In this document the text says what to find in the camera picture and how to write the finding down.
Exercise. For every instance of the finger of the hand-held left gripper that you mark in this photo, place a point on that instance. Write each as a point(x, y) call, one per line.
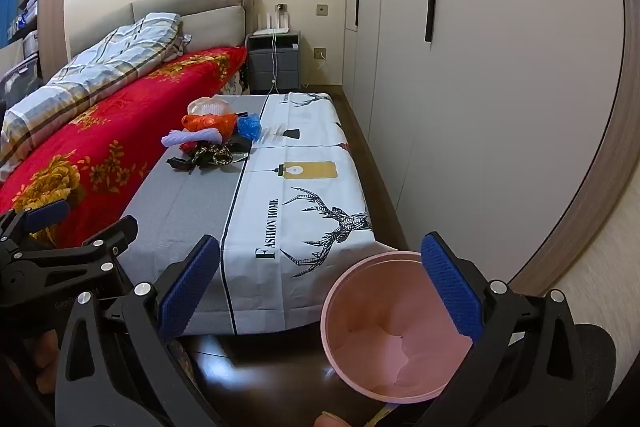
point(117, 232)
point(45, 213)

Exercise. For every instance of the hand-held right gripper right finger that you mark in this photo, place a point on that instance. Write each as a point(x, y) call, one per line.
point(450, 292)

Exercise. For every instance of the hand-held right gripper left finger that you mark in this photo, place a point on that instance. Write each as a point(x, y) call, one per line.
point(190, 287)

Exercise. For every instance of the pink plastic bin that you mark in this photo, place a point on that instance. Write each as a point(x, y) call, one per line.
point(380, 337)

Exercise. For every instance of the small black wrapper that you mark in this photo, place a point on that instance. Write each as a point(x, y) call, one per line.
point(179, 163)

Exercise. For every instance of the red plastic wrapper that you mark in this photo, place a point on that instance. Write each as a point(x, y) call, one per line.
point(189, 147)

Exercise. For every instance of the lilac plastic bag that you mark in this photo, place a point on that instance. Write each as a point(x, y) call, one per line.
point(185, 138)

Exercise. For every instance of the black gold patterned wrapper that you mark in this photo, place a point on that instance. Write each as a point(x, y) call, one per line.
point(210, 156)

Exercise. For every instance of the orange plastic bag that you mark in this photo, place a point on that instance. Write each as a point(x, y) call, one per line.
point(210, 124)

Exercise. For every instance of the white plastic bag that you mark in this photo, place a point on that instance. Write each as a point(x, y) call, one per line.
point(210, 106)

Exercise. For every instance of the blue plastic bag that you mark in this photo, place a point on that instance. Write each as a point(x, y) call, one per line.
point(250, 127)

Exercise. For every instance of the clear plastic wrapper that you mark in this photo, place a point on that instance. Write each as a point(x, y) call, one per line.
point(274, 133)

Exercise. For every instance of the person's left hand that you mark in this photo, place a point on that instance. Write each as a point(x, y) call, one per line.
point(46, 362)

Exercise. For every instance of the red floral blanket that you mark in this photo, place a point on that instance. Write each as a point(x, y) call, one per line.
point(100, 147)

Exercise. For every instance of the clear storage box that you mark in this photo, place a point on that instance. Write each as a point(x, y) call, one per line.
point(20, 77)

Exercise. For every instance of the blue plaid quilt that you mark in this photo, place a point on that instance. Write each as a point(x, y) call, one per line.
point(100, 62)

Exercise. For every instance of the floral bed sheet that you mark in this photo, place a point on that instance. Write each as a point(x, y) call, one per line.
point(236, 82)

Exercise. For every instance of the blue curtain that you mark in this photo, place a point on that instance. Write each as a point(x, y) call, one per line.
point(10, 17)

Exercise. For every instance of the wooden bookshelf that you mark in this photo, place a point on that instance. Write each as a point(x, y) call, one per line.
point(50, 7)

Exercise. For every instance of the white wardrobe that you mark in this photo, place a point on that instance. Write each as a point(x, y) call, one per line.
point(475, 82)

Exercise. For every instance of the grey nightstand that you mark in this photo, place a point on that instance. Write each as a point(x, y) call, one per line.
point(285, 62)

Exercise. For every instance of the beige padded headboard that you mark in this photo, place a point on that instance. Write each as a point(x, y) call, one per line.
point(215, 7)

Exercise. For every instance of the white router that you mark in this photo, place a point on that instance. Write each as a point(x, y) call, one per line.
point(272, 30)

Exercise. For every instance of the wooden door frame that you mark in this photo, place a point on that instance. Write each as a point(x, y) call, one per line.
point(590, 187)

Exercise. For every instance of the brass wall socket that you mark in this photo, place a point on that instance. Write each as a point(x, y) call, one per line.
point(320, 53)

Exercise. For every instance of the brass wall switch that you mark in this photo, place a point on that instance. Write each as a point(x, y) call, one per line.
point(321, 9)

